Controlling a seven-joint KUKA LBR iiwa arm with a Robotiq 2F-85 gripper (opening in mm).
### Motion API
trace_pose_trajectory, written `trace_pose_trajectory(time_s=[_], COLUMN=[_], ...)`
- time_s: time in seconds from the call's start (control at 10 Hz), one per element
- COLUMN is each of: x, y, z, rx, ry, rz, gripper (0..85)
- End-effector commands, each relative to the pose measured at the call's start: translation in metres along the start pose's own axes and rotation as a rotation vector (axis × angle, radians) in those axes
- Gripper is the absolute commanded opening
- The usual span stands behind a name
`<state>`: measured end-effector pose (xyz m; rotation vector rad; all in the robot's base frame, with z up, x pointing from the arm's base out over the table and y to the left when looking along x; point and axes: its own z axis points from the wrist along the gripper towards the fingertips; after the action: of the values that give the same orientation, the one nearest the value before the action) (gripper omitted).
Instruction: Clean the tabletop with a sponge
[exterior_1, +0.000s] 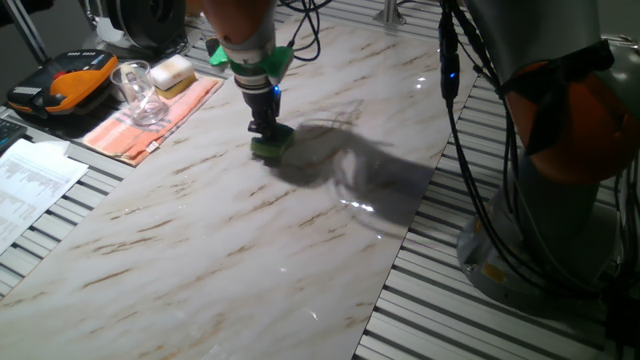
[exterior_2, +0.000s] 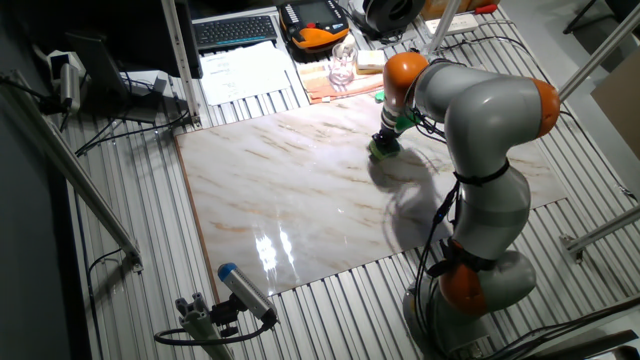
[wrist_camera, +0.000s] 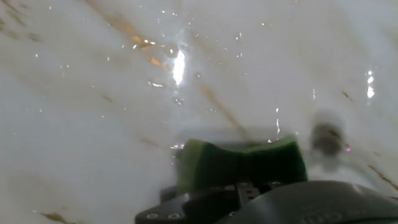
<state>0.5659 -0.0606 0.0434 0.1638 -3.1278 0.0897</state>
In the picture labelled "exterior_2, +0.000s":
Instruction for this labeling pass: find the grey camera on mount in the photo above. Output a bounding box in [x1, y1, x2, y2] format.
[47, 49, 84, 115]

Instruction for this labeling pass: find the black computer monitor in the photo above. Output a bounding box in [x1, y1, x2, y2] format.
[19, 0, 204, 81]

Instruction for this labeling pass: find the aluminium camera mount profile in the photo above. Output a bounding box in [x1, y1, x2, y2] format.
[174, 292, 236, 360]

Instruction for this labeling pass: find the black cable with inline connector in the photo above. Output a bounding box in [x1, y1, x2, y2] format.
[412, 182, 461, 346]

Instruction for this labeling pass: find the orange striped cloth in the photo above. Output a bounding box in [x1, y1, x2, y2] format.
[298, 59, 385, 105]

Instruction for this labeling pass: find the brown cardboard sheet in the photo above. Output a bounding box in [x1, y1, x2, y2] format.
[589, 62, 640, 161]

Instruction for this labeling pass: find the clear glass beaker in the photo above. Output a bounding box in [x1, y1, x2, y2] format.
[328, 42, 358, 86]

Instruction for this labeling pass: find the brown cardboard box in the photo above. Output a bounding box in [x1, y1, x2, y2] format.
[419, 0, 501, 21]

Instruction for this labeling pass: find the white power strip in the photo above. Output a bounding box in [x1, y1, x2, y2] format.
[424, 13, 480, 36]

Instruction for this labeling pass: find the black round fan housing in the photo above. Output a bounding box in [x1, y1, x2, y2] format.
[360, 0, 427, 35]

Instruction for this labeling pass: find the black monitor stand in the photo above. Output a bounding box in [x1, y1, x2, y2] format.
[65, 32, 169, 125]

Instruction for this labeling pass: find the printed white paper sheet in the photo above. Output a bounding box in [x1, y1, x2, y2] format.
[199, 40, 293, 107]

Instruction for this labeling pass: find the black camera cable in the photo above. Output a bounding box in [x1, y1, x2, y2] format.
[153, 319, 277, 347]

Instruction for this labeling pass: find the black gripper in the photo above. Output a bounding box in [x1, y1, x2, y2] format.
[371, 127, 400, 149]

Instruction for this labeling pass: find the silver camera with blue cap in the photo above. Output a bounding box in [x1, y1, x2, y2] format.
[217, 262, 280, 326]

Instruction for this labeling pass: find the black keyboard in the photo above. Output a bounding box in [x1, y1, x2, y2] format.
[193, 14, 279, 51]

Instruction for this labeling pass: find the black wrist cable bundle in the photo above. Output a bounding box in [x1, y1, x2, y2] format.
[409, 107, 449, 145]

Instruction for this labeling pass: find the black floor cable bundle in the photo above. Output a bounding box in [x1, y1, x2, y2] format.
[474, 294, 640, 360]

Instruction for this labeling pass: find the green sponge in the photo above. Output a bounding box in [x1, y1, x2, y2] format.
[368, 135, 403, 162]

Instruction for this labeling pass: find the white yellow sponge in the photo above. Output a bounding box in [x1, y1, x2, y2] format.
[355, 49, 387, 75]

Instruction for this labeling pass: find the orange black teach pendant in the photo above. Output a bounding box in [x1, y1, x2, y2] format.
[278, 0, 350, 51]

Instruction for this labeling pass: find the aluminium frame beam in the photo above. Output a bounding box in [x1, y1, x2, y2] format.
[557, 3, 640, 104]
[422, 0, 462, 56]
[0, 69, 145, 274]
[159, 0, 203, 129]
[559, 203, 640, 265]

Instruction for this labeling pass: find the black chair base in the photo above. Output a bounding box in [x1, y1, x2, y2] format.
[562, 0, 640, 36]

